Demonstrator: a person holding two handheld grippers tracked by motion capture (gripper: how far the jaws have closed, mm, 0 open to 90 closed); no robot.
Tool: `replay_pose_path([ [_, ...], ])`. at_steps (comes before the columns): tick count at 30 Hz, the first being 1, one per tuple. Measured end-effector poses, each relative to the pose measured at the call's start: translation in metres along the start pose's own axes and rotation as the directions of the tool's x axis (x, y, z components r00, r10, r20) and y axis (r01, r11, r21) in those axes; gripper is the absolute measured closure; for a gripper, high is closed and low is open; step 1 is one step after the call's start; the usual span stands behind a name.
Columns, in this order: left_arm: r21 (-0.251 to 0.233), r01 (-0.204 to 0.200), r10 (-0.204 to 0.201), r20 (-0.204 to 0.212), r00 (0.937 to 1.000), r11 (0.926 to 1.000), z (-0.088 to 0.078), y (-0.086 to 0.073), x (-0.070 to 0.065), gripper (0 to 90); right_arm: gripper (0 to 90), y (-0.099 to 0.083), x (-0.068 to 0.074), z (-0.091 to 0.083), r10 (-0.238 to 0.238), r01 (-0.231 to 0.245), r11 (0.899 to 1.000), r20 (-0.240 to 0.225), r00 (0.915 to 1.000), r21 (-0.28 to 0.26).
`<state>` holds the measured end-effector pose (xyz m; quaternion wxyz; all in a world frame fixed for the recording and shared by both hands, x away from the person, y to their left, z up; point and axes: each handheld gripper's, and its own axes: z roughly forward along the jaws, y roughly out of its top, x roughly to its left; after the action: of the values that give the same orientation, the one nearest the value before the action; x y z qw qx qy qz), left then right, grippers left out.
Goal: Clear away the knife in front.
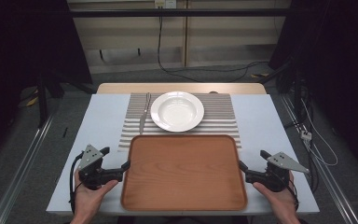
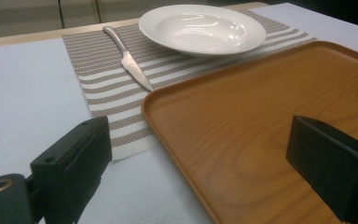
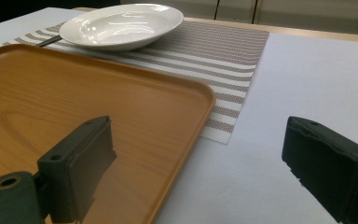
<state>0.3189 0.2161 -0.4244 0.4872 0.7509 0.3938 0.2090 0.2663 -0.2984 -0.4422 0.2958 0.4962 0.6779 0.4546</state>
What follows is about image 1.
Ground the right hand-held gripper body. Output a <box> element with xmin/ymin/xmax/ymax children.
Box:
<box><xmin>245</xmin><ymin>151</ymin><xmax>310</xmax><ymax>192</ymax></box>

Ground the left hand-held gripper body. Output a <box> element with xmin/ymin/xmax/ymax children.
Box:
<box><xmin>77</xmin><ymin>144</ymin><xmax>124</xmax><ymax>190</ymax></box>

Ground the brown wooden tray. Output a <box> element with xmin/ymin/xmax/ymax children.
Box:
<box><xmin>120</xmin><ymin>133</ymin><xmax>248</xmax><ymax>212</ymax></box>

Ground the person's right hand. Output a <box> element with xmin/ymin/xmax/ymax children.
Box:
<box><xmin>252</xmin><ymin>171</ymin><xmax>299</xmax><ymax>218</ymax></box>

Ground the person's left hand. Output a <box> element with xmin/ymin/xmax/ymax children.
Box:
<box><xmin>73</xmin><ymin>170</ymin><xmax>119</xmax><ymax>218</ymax></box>

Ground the silver fork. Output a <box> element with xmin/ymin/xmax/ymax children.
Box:
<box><xmin>138</xmin><ymin>91</ymin><xmax>152</xmax><ymax>135</ymax></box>

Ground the striped placemat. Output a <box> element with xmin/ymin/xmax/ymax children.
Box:
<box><xmin>117</xmin><ymin>92</ymin><xmax>242</xmax><ymax>153</ymax></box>

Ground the black metal stand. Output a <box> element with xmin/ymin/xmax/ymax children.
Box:
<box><xmin>36</xmin><ymin>72</ymin><xmax>65</xmax><ymax>129</ymax></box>

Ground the white round plate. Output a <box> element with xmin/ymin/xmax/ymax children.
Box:
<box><xmin>150</xmin><ymin>91</ymin><xmax>205</xmax><ymax>133</ymax></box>

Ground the dark curtain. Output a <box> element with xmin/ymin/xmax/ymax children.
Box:
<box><xmin>0</xmin><ymin>0</ymin><xmax>93</xmax><ymax>164</ymax></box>
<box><xmin>268</xmin><ymin>0</ymin><xmax>358</xmax><ymax>176</ymax></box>

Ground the black horizontal bar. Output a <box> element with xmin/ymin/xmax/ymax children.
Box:
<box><xmin>69</xmin><ymin>8</ymin><xmax>293</xmax><ymax>18</ymax></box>

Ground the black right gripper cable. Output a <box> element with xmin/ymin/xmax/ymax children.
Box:
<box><xmin>287</xmin><ymin>178</ymin><xmax>300</xmax><ymax>212</ymax></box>

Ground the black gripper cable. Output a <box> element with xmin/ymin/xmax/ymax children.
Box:
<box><xmin>287</xmin><ymin>178</ymin><xmax>300</xmax><ymax>212</ymax></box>
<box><xmin>69</xmin><ymin>151</ymin><xmax>85</xmax><ymax>216</ymax></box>

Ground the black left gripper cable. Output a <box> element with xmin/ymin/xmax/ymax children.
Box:
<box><xmin>69</xmin><ymin>151</ymin><xmax>85</xmax><ymax>216</ymax></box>

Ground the thin white cable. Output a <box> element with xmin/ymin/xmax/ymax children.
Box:
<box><xmin>301</xmin><ymin>98</ymin><xmax>339</xmax><ymax>167</ymax></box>

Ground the metal floor rail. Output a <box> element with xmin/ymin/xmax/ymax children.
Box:
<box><xmin>279</xmin><ymin>94</ymin><xmax>358</xmax><ymax>224</ymax></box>
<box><xmin>0</xmin><ymin>114</ymin><xmax>56</xmax><ymax>224</ymax></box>

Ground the long black wall cable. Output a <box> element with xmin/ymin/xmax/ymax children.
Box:
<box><xmin>157</xmin><ymin>15</ymin><xmax>269</xmax><ymax>83</ymax></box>

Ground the white wall socket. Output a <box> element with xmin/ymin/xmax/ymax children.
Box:
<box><xmin>154</xmin><ymin>0</ymin><xmax>177</xmax><ymax>9</ymax></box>

